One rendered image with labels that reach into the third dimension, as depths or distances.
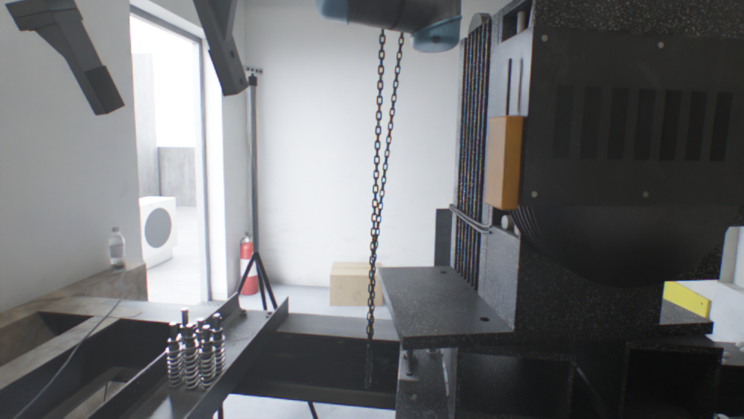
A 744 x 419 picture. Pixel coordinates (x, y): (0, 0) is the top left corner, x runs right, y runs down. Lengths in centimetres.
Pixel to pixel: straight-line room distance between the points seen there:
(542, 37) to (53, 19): 62
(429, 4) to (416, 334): 62
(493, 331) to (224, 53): 75
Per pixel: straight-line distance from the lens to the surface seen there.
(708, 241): 93
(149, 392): 118
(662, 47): 82
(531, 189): 68
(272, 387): 155
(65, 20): 43
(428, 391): 109
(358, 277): 302
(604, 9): 94
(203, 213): 319
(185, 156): 809
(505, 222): 93
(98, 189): 217
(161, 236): 452
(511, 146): 67
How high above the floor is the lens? 130
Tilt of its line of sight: 7 degrees down
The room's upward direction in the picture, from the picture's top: 1 degrees clockwise
